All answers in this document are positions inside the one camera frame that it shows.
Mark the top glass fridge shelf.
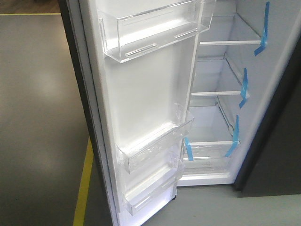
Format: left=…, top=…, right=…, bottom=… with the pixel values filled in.
left=199, top=14, right=261, bottom=46

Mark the yellow floor tape line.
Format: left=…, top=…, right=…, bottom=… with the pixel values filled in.
left=72, top=138, right=94, bottom=226

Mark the fridge door white inside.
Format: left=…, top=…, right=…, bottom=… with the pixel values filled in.
left=58, top=0, right=217, bottom=226

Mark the glass fridge shelf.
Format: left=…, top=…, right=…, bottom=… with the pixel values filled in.
left=191, top=59, right=242, bottom=97
left=199, top=14, right=261, bottom=46
left=188, top=105, right=234, bottom=142

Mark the middle blue tape strip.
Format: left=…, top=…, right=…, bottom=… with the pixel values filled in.
left=239, top=68, right=248, bottom=109

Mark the middle glass fridge shelf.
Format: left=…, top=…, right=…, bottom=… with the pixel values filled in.
left=191, top=59, right=242, bottom=97

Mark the blue tape strip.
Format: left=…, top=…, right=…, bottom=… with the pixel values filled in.
left=254, top=1, right=270, bottom=56
left=239, top=68, right=248, bottom=109

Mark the top blue tape strip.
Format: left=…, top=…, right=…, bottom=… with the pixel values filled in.
left=254, top=1, right=270, bottom=56

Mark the lower right blue tape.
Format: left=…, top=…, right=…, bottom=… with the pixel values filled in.
left=225, top=115, right=239, bottom=158

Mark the top clear door bin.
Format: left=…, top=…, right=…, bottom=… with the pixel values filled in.
left=97, top=0, right=216, bottom=63

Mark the lower left blue tape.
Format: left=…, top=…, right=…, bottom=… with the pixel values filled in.
left=184, top=137, right=194, bottom=161

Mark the clear door bin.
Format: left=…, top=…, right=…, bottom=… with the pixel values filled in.
left=97, top=0, right=216, bottom=63
left=116, top=103, right=194, bottom=174
left=124, top=159, right=183, bottom=215

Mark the clear crisper drawer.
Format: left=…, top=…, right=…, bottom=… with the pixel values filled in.
left=182, top=145, right=231, bottom=175

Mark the open grey fridge body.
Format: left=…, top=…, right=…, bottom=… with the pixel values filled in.
left=177, top=0, right=301, bottom=197

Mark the middle clear door bin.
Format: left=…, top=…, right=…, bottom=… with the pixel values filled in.
left=116, top=103, right=194, bottom=174

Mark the bottom clear door bin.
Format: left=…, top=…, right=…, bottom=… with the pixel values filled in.
left=124, top=159, right=183, bottom=215

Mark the blue tape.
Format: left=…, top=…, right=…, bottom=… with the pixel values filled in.
left=184, top=137, right=194, bottom=161
left=225, top=115, right=239, bottom=158

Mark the bottom glass fridge shelf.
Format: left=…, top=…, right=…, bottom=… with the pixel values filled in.
left=188, top=105, right=234, bottom=142

